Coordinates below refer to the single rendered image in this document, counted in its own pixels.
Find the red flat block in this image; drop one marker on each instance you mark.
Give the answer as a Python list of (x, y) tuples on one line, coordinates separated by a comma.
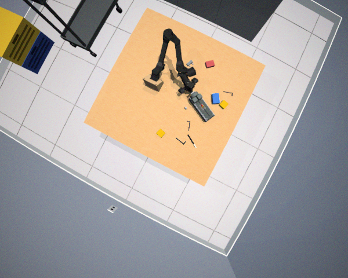
[(209, 64)]

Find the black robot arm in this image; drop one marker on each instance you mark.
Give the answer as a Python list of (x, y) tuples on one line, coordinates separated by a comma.
[(182, 70)]

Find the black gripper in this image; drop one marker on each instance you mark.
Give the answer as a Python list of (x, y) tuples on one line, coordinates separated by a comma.
[(182, 90)]

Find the blue rectangular block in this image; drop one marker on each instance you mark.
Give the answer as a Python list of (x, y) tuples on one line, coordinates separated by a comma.
[(215, 98)]

